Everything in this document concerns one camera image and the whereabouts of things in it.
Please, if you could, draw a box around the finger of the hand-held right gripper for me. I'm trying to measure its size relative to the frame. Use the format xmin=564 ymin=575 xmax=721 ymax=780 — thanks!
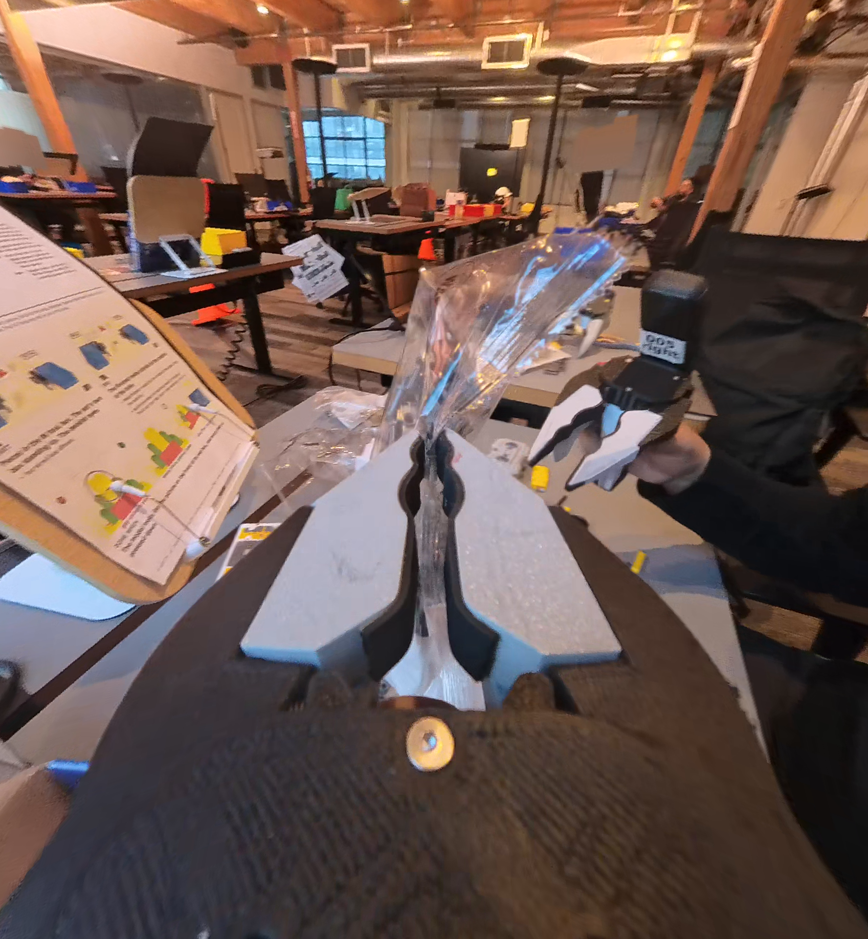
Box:
xmin=566 ymin=411 xmax=664 ymax=492
xmin=528 ymin=385 xmax=607 ymax=467

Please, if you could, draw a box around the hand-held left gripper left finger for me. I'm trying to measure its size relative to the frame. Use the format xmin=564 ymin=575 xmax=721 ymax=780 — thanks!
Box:
xmin=241 ymin=430 xmax=425 ymax=679

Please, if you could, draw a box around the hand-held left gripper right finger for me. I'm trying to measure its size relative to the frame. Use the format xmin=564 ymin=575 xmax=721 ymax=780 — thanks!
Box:
xmin=437 ymin=430 xmax=623 ymax=683

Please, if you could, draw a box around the clear plastic parts bag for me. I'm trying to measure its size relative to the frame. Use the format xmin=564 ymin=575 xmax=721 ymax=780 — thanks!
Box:
xmin=371 ymin=227 xmax=638 ymax=710

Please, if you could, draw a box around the dark blue cardboard kit box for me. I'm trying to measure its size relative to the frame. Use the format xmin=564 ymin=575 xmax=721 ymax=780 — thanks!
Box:
xmin=0 ymin=722 xmax=91 ymax=939

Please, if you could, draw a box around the person's right forearm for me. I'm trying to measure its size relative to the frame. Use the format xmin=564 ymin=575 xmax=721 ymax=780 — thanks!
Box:
xmin=639 ymin=447 xmax=868 ymax=611

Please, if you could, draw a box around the grey desk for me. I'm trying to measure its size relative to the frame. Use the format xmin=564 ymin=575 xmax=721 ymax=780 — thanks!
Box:
xmin=0 ymin=396 xmax=765 ymax=771

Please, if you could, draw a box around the background dark desk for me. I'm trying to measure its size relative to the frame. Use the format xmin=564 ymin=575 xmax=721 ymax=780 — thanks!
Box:
xmin=85 ymin=253 xmax=304 ymax=384

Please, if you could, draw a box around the person's right hand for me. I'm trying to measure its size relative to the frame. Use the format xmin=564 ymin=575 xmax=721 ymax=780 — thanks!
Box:
xmin=628 ymin=420 xmax=713 ymax=495

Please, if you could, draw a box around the black grey tool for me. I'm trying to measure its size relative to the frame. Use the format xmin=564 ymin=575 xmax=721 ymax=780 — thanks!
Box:
xmin=572 ymin=308 xmax=627 ymax=358

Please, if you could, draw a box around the yellow grey sticker sheet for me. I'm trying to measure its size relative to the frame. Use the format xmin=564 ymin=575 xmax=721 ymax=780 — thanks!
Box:
xmin=217 ymin=522 xmax=282 ymax=582

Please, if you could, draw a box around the crumpled clear plastic bag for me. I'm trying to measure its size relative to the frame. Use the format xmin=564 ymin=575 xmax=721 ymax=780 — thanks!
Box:
xmin=272 ymin=387 xmax=388 ymax=479

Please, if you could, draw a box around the background grey table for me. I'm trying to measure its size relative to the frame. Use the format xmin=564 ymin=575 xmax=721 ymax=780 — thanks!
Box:
xmin=331 ymin=286 xmax=649 ymax=413

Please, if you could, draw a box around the black floor lamp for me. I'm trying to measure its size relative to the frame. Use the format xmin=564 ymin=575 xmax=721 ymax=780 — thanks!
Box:
xmin=535 ymin=57 xmax=590 ymax=237
xmin=293 ymin=57 xmax=341 ymax=186

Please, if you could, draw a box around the hanging printed paper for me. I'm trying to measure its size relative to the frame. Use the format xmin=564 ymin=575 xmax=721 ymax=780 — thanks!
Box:
xmin=283 ymin=235 xmax=352 ymax=303

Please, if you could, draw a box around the orange traffic cone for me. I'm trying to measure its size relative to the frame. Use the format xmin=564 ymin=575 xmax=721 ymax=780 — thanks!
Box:
xmin=192 ymin=282 xmax=242 ymax=328

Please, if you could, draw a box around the cardboard sign with paper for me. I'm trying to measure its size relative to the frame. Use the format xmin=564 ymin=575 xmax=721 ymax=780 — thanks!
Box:
xmin=0 ymin=179 xmax=260 ymax=606

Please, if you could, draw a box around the person's body in dark clothes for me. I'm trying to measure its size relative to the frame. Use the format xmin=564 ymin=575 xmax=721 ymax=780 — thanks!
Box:
xmin=734 ymin=624 xmax=868 ymax=939

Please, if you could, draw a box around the clear acrylic stand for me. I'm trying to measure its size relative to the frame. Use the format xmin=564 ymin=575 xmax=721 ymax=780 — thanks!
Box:
xmin=157 ymin=235 xmax=227 ymax=277

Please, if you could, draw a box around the background open kit box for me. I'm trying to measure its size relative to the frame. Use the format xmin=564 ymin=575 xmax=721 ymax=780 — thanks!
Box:
xmin=126 ymin=117 xmax=216 ymax=274

